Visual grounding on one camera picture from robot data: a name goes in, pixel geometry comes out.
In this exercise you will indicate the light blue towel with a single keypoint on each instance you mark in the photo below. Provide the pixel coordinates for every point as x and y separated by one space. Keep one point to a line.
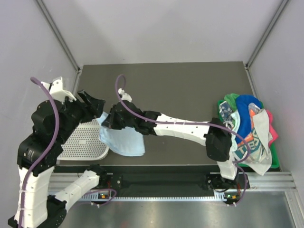
125 142

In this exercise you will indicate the aluminium frame right post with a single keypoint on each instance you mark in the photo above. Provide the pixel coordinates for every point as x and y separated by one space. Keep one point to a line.
274 19

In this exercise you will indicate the royal blue cloth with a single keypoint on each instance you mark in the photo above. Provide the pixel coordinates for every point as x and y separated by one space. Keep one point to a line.
242 103

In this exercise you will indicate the black table front rail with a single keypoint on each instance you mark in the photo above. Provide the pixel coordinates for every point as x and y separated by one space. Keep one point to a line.
122 177

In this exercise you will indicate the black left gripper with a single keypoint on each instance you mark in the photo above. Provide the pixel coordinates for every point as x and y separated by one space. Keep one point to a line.
95 105

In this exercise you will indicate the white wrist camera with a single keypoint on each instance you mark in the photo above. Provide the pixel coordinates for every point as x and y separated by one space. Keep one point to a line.
57 90
124 96

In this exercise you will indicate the aluminium frame left post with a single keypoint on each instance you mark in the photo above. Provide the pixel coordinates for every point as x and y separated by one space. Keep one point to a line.
55 30

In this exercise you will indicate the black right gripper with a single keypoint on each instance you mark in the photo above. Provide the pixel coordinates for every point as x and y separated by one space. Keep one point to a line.
110 122

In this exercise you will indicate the patterned white blue cloth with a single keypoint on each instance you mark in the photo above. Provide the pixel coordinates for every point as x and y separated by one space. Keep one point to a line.
225 113

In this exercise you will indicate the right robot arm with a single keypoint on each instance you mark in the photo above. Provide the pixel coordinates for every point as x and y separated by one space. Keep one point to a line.
213 135

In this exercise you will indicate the aluminium frame post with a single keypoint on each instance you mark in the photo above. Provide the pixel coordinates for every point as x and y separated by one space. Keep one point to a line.
55 30
274 19

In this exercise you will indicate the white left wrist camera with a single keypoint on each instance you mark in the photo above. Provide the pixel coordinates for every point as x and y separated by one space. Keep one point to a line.
57 90

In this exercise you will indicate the white perforated plastic basket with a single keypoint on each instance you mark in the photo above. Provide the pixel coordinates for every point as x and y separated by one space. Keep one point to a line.
84 144

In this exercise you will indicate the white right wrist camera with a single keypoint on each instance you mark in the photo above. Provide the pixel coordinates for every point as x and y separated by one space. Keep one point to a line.
124 96

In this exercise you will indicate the green plastic tray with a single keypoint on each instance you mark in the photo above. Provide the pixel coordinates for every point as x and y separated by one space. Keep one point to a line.
275 160

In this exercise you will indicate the pink cloth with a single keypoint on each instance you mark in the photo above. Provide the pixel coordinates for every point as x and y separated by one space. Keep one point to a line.
272 131

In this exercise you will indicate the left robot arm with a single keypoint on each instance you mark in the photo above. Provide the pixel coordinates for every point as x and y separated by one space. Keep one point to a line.
54 122

